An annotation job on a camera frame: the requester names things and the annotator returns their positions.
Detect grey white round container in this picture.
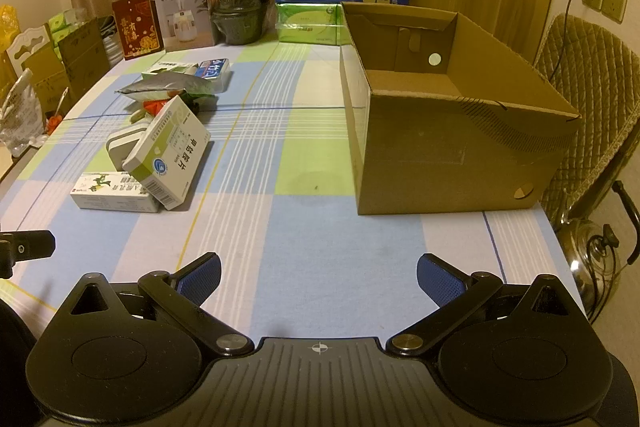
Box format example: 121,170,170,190
107,125,147,172

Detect white humidifier box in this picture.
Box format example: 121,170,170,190
153,0,221,52

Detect green tissue pack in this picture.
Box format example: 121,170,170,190
275,2,346,46

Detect brown cardboard box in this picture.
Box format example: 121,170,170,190
340,2,583,216

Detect red snack packet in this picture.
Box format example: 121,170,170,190
131,93,211,122

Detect quilted beige chair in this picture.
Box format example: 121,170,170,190
532,13,640,228

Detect white cut cardboard insert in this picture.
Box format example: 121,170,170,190
5,26,53,72

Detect silver foil pouch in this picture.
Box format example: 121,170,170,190
114,72,221,98

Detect checkered cloth desktop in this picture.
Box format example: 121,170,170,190
0,42,588,358

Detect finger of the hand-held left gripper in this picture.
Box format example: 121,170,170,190
0,229,56,279

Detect white medicine box blue logo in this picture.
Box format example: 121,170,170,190
121,95,212,211

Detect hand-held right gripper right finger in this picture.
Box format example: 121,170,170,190
392,253,586,358

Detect red gift box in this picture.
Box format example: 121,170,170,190
111,0,164,62

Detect white green medicine box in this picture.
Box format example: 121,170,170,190
70,172,162,214

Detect white plastic bag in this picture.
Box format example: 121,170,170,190
0,69,41,152

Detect black charger cable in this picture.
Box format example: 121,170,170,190
552,0,600,80

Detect small brown carton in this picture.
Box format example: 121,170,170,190
22,42,71,118

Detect blue tissue pack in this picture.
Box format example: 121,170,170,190
192,58,232,94

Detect steel pot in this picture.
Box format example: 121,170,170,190
97,14,123,65

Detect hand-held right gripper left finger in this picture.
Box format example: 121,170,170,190
59,251,256,358

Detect large brown carton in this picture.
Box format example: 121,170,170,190
59,18,111,95

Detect beige wall socket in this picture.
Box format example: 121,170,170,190
600,0,628,24

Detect pale green tissue packs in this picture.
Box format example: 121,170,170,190
47,9,86,38

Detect shiny metal kettle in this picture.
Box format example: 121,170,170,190
557,181,640,323

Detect yellow plastic bag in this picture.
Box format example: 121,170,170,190
0,4,21,52

